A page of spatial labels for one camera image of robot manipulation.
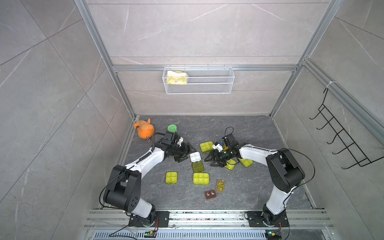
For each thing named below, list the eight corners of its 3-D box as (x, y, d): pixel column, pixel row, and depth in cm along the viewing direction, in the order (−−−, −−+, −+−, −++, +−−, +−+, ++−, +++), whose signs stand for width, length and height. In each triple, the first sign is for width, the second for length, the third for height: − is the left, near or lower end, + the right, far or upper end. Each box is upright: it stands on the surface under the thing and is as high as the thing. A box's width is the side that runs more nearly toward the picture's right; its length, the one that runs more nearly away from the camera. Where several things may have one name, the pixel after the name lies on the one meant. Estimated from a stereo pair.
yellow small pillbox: (215, 190, 85) (216, 189, 83) (217, 180, 89) (217, 178, 86) (223, 192, 84) (224, 191, 82) (224, 182, 88) (225, 180, 86)
